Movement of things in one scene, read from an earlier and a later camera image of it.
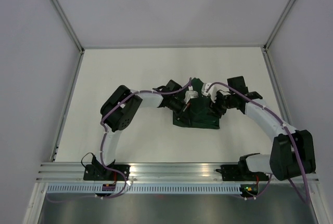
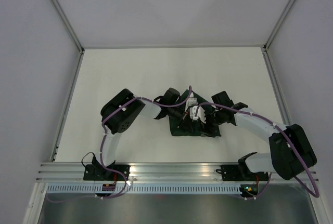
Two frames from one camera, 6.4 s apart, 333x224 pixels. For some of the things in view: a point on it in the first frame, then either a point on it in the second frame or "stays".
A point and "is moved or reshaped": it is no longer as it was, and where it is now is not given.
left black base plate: [96, 172] stays
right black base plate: [232, 173] stays
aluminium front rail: [73, 173] stays
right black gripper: [214, 106] to [207, 126]
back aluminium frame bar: [175, 46] stays
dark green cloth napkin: [198, 114] is moved or reshaped
